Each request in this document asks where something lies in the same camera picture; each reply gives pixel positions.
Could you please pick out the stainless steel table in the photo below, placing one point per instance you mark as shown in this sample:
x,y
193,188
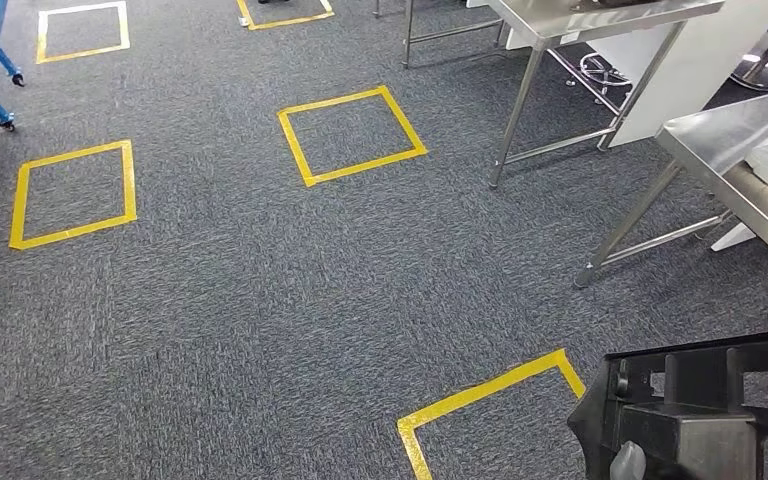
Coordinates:
x,y
556,20

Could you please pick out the black plastic plate holder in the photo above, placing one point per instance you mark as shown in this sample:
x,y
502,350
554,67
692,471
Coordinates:
x,y
689,437

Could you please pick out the stainless steel workbench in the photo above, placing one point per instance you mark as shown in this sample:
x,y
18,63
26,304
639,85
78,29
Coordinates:
x,y
722,132

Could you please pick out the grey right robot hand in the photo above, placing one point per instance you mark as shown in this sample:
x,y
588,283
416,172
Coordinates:
x,y
628,462

